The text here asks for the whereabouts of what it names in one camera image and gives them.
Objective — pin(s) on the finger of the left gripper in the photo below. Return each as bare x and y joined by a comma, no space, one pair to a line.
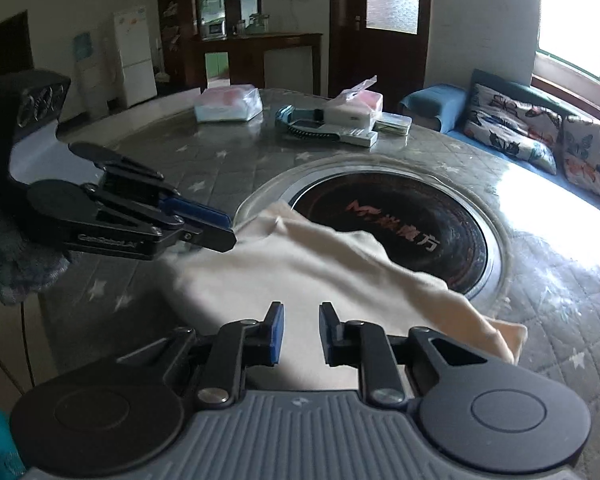
86,218
129,179

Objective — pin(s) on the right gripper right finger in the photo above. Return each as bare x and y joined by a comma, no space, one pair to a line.
440,369

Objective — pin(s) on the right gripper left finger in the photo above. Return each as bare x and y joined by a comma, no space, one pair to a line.
211,369

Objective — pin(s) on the cream t-shirt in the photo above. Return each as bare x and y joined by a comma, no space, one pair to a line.
282,256

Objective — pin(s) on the grey patterned sleeve forearm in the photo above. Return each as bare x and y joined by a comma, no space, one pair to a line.
26,266

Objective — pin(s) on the water dispenser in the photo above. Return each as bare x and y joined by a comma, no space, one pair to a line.
92,89

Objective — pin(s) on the plastic bag with tissues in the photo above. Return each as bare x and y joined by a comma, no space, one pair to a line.
234,103

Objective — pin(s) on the white refrigerator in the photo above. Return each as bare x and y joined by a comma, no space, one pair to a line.
135,69

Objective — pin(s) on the round glass induction cooker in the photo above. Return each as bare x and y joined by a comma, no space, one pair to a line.
424,221

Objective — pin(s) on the microwave oven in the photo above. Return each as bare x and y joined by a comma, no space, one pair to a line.
213,29

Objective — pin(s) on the dark wooden counter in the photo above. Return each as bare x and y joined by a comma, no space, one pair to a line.
245,54

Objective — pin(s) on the quilted grey star tablecloth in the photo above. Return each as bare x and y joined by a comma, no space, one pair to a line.
550,277

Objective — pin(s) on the dark wooden cabinet shelf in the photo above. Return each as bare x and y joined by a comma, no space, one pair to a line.
180,26

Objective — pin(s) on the teal black wristband device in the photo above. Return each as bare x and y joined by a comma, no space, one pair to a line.
304,123

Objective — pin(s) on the flat white green box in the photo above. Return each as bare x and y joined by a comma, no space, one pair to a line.
397,125

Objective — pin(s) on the white box with pink bag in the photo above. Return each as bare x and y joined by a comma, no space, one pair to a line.
357,107

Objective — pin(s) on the blue cushion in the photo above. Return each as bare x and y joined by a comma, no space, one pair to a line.
437,107

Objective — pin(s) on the butterfly print pillow left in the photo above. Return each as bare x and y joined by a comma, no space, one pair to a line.
516,129

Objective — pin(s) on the butterfly print pillow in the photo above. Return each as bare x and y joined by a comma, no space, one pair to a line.
516,129
581,153

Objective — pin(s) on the butterfly print pillow right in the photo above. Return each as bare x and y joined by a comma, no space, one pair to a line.
581,153

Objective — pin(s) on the dark teal sofa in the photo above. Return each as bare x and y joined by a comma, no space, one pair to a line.
535,96

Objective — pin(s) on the dark wooden door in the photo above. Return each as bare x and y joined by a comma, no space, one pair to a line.
386,39

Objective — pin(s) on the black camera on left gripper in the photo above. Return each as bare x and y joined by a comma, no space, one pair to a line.
31,99

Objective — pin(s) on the window with frame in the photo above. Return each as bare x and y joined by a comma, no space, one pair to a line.
567,58

